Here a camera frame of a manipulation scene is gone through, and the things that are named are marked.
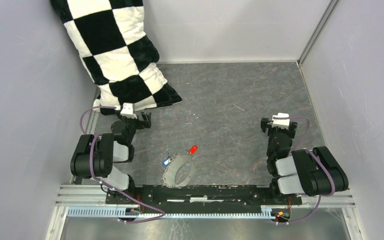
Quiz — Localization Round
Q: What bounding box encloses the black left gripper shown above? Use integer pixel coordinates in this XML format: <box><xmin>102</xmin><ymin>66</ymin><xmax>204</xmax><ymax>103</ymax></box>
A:
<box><xmin>115</xmin><ymin>110</ymin><xmax>151</xmax><ymax>144</ymax></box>

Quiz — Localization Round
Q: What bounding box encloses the blue capped key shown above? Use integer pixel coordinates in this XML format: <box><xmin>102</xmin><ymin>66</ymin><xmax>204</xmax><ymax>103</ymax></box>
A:
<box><xmin>162</xmin><ymin>157</ymin><xmax>172</xmax><ymax>167</ymax></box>

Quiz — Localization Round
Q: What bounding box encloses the red capped key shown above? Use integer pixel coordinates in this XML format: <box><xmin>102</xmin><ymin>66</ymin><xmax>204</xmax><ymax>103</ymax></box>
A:
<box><xmin>188</xmin><ymin>145</ymin><xmax>198</xmax><ymax>155</ymax></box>

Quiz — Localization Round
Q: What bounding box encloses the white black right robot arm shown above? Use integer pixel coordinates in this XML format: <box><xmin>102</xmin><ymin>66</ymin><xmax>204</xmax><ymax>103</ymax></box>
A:
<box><xmin>260</xmin><ymin>113</ymin><xmax>349</xmax><ymax>204</ymax></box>

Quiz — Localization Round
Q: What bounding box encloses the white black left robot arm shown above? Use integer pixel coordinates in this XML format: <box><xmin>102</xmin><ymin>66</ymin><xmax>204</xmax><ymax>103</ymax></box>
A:
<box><xmin>70</xmin><ymin>111</ymin><xmax>152</xmax><ymax>204</ymax></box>

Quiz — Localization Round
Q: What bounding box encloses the black white checkered pillow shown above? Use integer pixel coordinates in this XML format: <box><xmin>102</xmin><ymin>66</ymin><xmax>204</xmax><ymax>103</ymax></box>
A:
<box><xmin>50</xmin><ymin>0</ymin><xmax>182</xmax><ymax>116</ymax></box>

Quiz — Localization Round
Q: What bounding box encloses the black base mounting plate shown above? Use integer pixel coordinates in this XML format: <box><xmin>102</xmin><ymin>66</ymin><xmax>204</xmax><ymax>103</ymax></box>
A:
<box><xmin>105</xmin><ymin>184</ymin><xmax>303</xmax><ymax>215</ymax></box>

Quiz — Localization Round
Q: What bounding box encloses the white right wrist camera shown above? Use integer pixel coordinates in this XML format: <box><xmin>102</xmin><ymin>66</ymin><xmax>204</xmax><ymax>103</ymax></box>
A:
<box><xmin>267</xmin><ymin>112</ymin><xmax>291</xmax><ymax>130</ymax></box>

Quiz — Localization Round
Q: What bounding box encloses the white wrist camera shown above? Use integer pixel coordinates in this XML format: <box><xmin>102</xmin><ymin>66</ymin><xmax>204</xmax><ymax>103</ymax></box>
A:
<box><xmin>114</xmin><ymin>102</ymin><xmax>138</xmax><ymax>119</ymax></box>
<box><xmin>267</xmin><ymin>112</ymin><xmax>291</xmax><ymax>130</ymax></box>

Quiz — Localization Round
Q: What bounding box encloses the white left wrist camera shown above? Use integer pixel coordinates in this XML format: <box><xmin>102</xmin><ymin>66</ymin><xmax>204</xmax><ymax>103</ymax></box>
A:
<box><xmin>114</xmin><ymin>102</ymin><xmax>138</xmax><ymax>119</ymax></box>

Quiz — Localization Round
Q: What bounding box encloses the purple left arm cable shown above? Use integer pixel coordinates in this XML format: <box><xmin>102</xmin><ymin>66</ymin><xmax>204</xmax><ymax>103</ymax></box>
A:
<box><xmin>79</xmin><ymin>105</ymin><xmax>166</xmax><ymax>225</ymax></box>

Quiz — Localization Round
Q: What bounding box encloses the white slotted cable duct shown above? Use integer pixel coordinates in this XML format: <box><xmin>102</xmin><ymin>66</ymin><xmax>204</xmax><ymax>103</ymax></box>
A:
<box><xmin>66</xmin><ymin>205</ymin><xmax>292</xmax><ymax>220</ymax></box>

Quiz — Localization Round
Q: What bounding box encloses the aluminium corner frame post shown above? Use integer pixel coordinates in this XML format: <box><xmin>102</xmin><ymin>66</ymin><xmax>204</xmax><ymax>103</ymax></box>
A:
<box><xmin>296</xmin><ymin>0</ymin><xmax>340</xmax><ymax>68</ymax></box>

